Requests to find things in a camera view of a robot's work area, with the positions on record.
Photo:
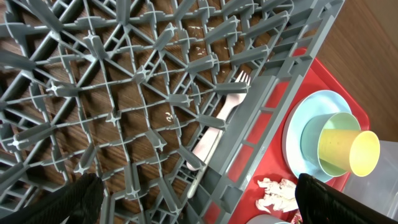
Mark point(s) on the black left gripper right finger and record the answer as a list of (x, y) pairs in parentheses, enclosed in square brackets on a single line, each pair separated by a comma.
[(318, 203)]

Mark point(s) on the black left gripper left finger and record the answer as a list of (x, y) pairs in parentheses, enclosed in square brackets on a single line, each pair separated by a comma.
[(78, 202)]

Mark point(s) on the white paper napkin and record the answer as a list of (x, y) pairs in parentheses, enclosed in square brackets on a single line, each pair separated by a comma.
[(281, 195)]

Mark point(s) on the white plastic fork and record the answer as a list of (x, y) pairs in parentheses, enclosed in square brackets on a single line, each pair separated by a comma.
[(202, 147)]

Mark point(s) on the red plastic snack wrapper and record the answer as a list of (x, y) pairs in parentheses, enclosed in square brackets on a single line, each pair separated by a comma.
[(297, 219)]

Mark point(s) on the light blue small bowl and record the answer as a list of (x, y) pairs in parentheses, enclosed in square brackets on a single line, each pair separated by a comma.
[(266, 219)]

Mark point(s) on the clear plastic waste bin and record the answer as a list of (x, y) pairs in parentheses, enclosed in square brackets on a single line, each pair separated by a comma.
[(378, 190)]

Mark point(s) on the grey plastic dishwasher rack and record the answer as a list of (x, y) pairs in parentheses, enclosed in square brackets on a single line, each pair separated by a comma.
[(115, 88)]

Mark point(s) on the yellow plastic cup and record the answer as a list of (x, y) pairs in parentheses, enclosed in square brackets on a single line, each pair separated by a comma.
[(342, 150)]

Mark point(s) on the light green bowl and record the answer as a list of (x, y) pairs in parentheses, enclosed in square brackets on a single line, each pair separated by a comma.
[(311, 138)]

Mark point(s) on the light blue plate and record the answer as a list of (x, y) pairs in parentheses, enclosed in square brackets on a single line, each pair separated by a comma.
[(318, 103)]

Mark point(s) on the red plastic serving tray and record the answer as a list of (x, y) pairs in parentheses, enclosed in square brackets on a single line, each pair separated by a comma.
[(272, 164)]

